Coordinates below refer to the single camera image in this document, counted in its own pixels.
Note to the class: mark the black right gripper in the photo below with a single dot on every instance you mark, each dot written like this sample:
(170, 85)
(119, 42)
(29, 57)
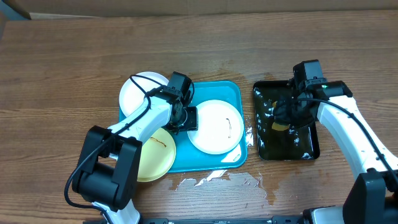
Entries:
(282, 116)

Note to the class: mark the yellow plate with sauce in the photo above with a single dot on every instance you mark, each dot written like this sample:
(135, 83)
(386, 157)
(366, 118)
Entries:
(157, 156)

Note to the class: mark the teal plastic tray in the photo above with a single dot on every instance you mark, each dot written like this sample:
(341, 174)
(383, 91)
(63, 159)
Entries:
(188, 157)

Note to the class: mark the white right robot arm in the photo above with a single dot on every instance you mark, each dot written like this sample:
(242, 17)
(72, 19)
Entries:
(373, 197)

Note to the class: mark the brown cardboard backdrop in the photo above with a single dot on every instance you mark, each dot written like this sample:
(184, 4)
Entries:
(119, 8)

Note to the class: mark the pink-white plate with sauce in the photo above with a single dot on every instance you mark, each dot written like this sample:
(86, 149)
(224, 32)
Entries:
(131, 97)

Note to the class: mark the white plate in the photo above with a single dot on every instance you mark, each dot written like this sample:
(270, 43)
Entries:
(220, 127)

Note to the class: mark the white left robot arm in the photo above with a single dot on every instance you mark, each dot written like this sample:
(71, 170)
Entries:
(107, 169)

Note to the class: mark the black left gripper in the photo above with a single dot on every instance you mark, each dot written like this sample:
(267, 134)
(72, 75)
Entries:
(192, 125)

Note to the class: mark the black water tray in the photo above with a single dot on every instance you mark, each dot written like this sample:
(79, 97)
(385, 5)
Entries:
(289, 144)

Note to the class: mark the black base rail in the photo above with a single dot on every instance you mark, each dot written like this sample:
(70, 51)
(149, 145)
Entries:
(274, 220)

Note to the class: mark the green yellow sponge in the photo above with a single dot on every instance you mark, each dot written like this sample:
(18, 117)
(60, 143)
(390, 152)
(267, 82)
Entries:
(279, 127)

